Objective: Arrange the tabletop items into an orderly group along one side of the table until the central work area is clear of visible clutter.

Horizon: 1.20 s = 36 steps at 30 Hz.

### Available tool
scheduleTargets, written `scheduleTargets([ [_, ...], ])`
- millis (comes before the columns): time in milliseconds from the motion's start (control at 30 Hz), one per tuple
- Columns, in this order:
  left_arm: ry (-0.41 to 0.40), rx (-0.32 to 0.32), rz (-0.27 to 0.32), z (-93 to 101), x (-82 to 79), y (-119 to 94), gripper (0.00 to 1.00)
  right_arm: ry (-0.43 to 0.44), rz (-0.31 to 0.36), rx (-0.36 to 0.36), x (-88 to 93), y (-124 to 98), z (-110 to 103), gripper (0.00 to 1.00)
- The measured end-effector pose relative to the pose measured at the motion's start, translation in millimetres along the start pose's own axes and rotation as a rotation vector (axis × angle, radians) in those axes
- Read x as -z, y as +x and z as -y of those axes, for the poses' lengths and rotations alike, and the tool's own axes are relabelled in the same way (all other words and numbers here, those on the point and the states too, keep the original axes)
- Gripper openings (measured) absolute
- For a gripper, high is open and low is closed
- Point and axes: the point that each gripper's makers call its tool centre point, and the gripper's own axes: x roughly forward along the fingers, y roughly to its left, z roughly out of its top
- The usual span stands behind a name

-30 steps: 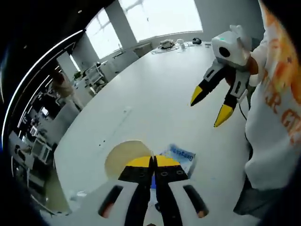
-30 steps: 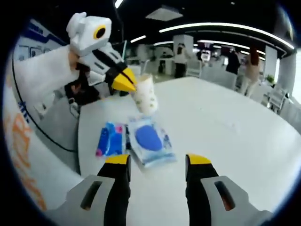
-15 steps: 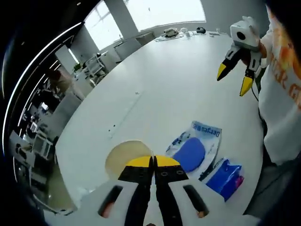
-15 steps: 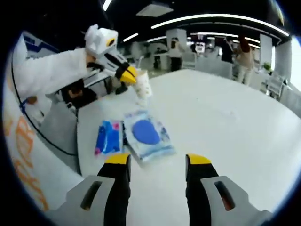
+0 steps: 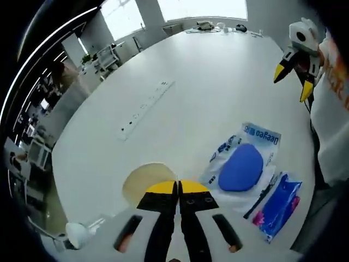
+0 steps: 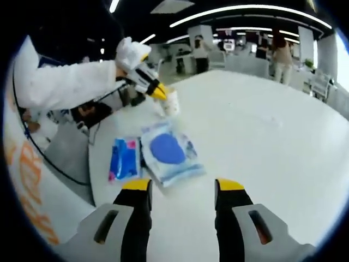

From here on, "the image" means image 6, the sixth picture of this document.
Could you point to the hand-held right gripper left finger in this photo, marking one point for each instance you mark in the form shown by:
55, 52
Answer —
133, 218

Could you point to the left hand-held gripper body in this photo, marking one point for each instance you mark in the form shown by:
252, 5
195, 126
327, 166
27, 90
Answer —
139, 73

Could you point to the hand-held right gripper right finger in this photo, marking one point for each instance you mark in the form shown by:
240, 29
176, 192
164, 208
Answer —
231, 218

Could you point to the white paper cup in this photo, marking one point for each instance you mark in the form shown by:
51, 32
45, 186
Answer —
172, 103

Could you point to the blue tissue packet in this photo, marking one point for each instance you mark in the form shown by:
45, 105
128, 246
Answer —
124, 161

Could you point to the white package with blue disc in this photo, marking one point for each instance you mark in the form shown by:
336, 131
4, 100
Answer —
169, 152

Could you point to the white tabletop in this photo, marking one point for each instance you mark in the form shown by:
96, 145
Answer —
259, 136

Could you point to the person's left hand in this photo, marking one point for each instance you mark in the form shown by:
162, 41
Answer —
121, 74

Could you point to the white jacket with orange print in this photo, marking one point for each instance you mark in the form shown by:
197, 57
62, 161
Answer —
32, 191

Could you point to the green potted plant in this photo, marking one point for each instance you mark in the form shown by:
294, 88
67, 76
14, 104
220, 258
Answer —
309, 63

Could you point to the white office chair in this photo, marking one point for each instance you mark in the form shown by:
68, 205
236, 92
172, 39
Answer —
321, 84

